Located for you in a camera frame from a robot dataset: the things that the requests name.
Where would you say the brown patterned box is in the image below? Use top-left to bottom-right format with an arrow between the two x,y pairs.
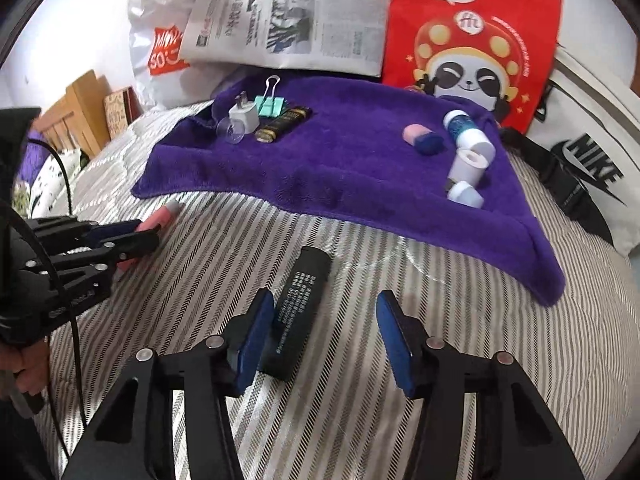
103,86 -> 138,136

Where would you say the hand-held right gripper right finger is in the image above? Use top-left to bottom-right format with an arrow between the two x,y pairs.
376,289 -> 586,480

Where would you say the purple towel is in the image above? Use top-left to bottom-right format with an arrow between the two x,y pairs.
131,74 -> 566,307

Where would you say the red panda paper bag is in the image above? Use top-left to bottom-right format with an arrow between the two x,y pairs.
382,0 -> 565,135

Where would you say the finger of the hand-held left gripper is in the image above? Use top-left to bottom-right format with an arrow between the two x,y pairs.
50,230 -> 161,281
30,217 -> 143,248

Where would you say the white canvas bag black strap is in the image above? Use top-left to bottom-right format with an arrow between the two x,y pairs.
500,45 -> 640,256

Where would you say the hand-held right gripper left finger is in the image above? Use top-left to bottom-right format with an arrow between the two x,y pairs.
60,287 -> 276,480

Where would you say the pink tube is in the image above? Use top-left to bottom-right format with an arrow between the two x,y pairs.
117,199 -> 182,273

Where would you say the striped quilted bedspread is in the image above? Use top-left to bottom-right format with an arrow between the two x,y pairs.
30,100 -> 640,480

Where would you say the wooden headboard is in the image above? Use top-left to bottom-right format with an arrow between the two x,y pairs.
34,70 -> 113,161

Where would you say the white polka dot pillow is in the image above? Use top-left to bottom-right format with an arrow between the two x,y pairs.
17,147 -> 83,216

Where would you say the pink and blue eraser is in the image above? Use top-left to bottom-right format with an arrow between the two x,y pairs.
403,123 -> 444,156

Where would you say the purple plush toy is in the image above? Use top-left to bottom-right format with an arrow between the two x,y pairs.
22,142 -> 51,181

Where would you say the clear suction cup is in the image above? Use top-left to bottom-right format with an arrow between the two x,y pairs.
216,117 -> 247,145

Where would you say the person's left hand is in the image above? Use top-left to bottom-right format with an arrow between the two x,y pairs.
0,337 -> 51,398

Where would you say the black and gold battery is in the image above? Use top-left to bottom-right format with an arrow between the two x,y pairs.
254,106 -> 313,143

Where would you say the white bottle with blue label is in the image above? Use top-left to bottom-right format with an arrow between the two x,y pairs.
442,109 -> 495,157

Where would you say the green binder clip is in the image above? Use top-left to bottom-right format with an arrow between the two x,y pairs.
254,75 -> 287,118

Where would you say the white plastic bag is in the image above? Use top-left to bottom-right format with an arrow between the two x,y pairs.
122,0 -> 236,111

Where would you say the white charger plug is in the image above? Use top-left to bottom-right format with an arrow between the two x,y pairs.
229,91 -> 261,133

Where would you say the black rectangular box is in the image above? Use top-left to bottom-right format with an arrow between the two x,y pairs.
259,246 -> 328,381

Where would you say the small white dropper bottle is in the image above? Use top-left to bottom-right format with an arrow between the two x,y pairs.
446,181 -> 486,209

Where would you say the white tape roll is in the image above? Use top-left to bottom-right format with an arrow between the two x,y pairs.
446,147 -> 488,188

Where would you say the black cable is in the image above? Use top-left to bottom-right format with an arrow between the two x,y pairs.
27,132 -> 86,458

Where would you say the newspaper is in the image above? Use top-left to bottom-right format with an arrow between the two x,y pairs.
179,0 -> 392,80

